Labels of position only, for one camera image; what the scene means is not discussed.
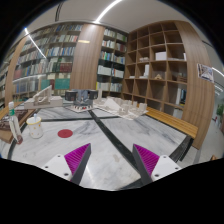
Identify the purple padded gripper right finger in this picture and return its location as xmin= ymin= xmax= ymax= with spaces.
xmin=132 ymin=143 xmax=183 ymax=186

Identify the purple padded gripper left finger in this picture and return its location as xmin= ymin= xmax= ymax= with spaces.
xmin=42 ymin=142 xmax=92 ymax=186

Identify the clear plastic water bottle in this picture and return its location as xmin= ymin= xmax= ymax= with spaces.
xmin=8 ymin=101 xmax=23 ymax=144

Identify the red round coaster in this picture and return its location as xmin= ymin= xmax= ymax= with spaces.
xmin=58 ymin=129 xmax=73 ymax=138

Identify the wooden bench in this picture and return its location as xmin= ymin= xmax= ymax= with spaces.
xmin=146 ymin=107 xmax=198 ymax=162

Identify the white architectural site model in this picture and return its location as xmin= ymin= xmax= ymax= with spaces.
xmin=94 ymin=89 xmax=147 ymax=120

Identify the white mug with yellow rim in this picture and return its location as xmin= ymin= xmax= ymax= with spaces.
xmin=26 ymin=116 xmax=43 ymax=139

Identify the dark building architectural model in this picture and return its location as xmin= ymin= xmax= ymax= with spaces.
xmin=65 ymin=89 xmax=98 ymax=112

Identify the beige architectural model left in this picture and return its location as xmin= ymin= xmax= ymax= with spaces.
xmin=24 ymin=86 xmax=63 ymax=109

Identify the brown wooden model board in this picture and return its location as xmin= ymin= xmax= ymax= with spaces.
xmin=0 ymin=102 xmax=34 ymax=144

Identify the middle book-filled bookshelf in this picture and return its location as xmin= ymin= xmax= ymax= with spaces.
xmin=96 ymin=27 xmax=127 ymax=98

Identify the book-filled bookshelf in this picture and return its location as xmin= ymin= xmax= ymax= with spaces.
xmin=0 ymin=22 xmax=83 ymax=110
xmin=96 ymin=27 xmax=127 ymax=98

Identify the wooden cubby shelf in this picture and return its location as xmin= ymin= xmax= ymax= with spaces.
xmin=122 ymin=21 xmax=187 ymax=118

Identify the white box in shelf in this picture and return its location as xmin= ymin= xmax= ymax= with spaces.
xmin=155 ymin=52 xmax=167 ymax=61

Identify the left book-filled bookshelf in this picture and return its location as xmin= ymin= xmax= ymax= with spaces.
xmin=0 ymin=22 xmax=83 ymax=110

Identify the wall poster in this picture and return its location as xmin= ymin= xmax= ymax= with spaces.
xmin=197 ymin=64 xmax=214 ymax=82

